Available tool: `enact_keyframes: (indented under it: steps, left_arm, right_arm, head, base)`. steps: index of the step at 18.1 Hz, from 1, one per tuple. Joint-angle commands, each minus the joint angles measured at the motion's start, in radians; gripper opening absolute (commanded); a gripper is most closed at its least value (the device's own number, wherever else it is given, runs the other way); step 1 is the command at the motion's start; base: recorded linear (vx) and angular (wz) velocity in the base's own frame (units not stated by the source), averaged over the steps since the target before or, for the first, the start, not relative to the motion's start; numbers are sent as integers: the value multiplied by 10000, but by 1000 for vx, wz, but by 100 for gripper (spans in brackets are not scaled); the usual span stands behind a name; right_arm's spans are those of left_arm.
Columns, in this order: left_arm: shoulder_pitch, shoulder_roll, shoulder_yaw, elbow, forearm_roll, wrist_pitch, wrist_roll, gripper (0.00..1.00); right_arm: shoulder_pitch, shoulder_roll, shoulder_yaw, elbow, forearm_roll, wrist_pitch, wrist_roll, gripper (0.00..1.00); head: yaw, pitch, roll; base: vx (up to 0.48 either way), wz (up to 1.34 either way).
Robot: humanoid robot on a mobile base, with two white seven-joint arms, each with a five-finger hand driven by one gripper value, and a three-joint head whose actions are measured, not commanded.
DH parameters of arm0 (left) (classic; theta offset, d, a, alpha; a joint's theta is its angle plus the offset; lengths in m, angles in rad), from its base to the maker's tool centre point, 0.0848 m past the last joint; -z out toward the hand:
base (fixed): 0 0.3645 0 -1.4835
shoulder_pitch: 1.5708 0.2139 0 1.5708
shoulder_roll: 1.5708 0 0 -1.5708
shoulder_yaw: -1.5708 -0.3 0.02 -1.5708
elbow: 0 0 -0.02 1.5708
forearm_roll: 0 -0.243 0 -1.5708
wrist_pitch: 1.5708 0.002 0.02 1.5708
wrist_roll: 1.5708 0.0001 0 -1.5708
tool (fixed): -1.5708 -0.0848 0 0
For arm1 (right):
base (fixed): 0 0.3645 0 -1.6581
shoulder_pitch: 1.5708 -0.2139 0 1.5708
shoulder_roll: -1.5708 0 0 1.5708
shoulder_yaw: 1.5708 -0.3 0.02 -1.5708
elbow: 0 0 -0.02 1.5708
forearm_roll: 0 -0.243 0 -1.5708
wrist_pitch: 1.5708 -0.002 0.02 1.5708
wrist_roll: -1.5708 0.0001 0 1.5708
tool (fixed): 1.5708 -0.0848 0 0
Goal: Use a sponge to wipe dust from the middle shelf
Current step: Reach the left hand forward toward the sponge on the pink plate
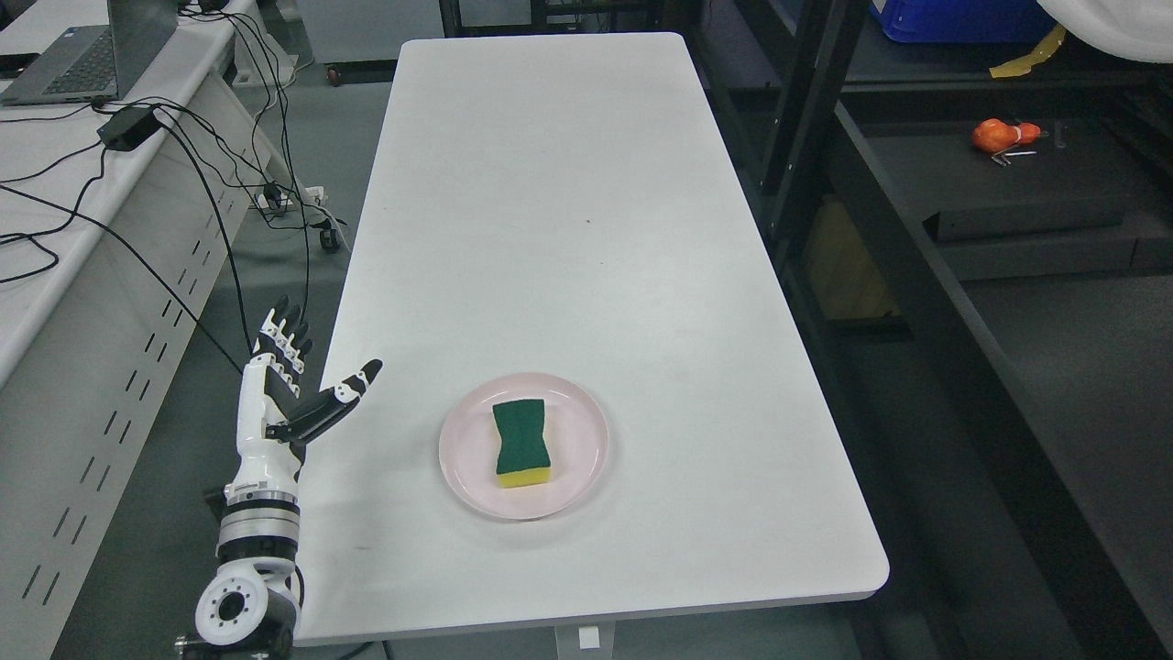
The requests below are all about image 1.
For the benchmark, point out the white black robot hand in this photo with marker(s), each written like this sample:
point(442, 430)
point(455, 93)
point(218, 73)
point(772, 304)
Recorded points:
point(276, 418)

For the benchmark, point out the green yellow sponge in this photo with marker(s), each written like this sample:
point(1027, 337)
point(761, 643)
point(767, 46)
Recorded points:
point(523, 458)

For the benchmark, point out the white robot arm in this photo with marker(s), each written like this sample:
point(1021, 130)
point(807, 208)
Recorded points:
point(248, 609)

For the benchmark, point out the dark metal shelf rack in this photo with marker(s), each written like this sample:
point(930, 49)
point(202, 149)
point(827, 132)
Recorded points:
point(995, 329)

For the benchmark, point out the orange toy on shelf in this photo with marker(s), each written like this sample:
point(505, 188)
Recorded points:
point(993, 135)

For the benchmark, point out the white power strip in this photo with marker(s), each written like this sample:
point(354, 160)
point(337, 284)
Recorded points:
point(273, 198)

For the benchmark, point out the white side desk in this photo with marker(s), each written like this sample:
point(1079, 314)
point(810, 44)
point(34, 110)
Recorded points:
point(98, 311)

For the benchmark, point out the pink round plate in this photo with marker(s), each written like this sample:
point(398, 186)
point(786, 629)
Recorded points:
point(576, 434)

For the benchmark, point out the black power adapter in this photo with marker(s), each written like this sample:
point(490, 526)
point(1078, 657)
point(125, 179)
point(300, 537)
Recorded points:
point(129, 128)

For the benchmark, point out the grey laptop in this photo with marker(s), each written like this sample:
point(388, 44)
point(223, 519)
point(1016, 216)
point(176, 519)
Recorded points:
point(97, 63)

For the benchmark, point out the blue plastic bin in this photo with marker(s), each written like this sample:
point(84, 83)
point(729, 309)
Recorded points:
point(962, 21)

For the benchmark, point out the yellow tape strip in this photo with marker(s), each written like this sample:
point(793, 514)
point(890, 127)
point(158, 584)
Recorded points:
point(1041, 53)

